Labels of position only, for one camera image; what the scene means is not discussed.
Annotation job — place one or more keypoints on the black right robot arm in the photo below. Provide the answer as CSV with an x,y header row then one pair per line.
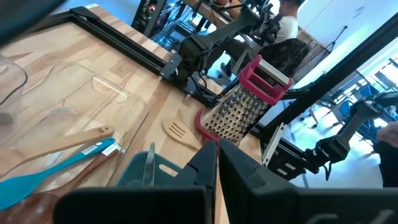
x,y
199,46

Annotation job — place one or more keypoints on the long wooden slotted spatula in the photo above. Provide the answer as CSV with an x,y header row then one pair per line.
x,y
177,130

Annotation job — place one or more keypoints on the blue plastic spoon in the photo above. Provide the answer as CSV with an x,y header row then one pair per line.
x,y
18,186

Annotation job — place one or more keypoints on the black aluminium table frame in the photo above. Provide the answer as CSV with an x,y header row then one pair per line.
x,y
124,42

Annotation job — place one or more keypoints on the person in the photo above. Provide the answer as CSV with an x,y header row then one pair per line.
x,y
287,28
388,165

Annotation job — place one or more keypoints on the dark patterned chair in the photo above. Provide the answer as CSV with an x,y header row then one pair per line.
x,y
286,56

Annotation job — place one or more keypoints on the short wooden slotted spatula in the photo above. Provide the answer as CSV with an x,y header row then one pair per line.
x,y
77,138

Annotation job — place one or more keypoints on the black background robot arm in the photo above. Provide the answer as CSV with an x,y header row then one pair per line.
x,y
332,149

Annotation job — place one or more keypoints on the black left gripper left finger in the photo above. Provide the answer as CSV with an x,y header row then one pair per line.
x,y
140,208

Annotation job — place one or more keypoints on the red and steel box grater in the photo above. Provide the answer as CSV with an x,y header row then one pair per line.
x,y
236,115

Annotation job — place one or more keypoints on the background wooden table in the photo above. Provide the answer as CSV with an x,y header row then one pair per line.
x,y
211,14

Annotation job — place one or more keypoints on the teal plastic bin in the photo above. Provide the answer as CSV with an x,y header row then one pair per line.
x,y
133,171

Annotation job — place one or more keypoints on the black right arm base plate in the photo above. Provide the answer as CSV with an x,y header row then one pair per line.
x,y
169,67

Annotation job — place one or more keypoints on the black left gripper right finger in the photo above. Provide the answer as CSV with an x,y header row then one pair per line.
x,y
280,205

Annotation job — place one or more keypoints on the clear plastic bin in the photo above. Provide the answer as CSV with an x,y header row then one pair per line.
x,y
12,93
93,102

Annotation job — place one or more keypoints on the person's hand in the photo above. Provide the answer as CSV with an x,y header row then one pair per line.
x,y
388,133

